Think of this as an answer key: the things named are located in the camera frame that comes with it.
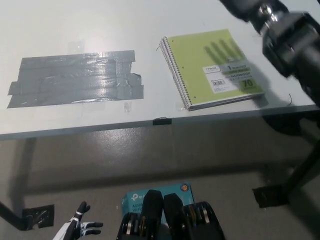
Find white and black left hand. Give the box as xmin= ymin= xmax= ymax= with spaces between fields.
xmin=53 ymin=201 xmax=104 ymax=240

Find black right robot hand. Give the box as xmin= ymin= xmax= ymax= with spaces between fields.
xmin=218 ymin=0 xmax=270 ymax=32

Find green spiral notebook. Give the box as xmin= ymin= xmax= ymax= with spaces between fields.
xmin=162 ymin=29 xmax=266 ymax=111

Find black robot body blocks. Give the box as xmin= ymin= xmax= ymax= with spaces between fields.
xmin=116 ymin=189 xmax=225 ymax=240

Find black table leg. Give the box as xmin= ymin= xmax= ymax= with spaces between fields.
xmin=281 ymin=139 xmax=320 ymax=198
xmin=0 ymin=199 xmax=26 ymax=231

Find teal router box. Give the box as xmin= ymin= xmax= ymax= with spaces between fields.
xmin=121 ymin=182 xmax=195 ymax=223

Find purple spiral notebook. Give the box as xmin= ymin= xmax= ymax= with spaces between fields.
xmin=159 ymin=37 xmax=266 ymax=112

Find small black tape strip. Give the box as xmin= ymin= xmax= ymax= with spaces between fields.
xmin=152 ymin=116 xmax=173 ymax=126

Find large black floor tape patch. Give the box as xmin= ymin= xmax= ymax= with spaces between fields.
xmin=251 ymin=184 xmax=291 ymax=209

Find grey duct tape patch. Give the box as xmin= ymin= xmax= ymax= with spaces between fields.
xmin=6 ymin=49 xmax=145 ymax=110

